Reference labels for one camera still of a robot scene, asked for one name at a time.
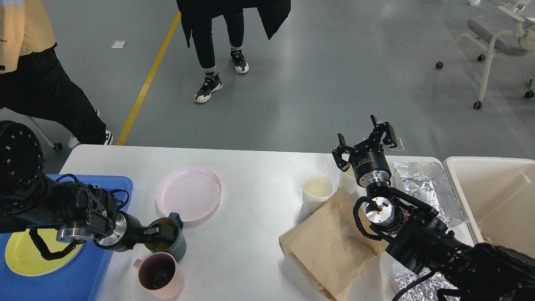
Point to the white floor socket plate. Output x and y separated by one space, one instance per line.
399 146

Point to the white paper cup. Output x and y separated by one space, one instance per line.
347 181
316 189

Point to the crumpled aluminium foil sheet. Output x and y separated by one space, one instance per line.
429 183

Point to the white grey office chair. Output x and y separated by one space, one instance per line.
508 33

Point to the person in long black coat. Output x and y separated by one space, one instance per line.
197 24

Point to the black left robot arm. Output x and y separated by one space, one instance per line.
60 215

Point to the brown paper bag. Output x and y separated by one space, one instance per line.
329 248

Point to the beige plastic bin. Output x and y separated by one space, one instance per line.
499 197

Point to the pink mug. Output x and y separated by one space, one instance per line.
160 275

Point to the pink plate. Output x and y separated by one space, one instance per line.
191 191

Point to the aluminium foil piece lower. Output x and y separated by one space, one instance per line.
425 291

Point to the person in black trousers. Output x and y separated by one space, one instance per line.
33 81

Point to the yellow plate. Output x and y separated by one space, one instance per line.
23 257

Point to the dark green mug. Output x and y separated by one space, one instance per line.
177 248

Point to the blue plastic tray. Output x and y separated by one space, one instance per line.
78 280

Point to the white chair left edge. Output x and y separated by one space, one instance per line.
55 146

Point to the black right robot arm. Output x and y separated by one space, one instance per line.
418 239

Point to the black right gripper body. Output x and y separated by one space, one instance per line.
370 165

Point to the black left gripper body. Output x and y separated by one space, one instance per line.
127 233

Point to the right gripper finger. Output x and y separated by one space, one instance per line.
341 163
381 137

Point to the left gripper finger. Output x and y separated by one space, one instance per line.
166 236
152 230

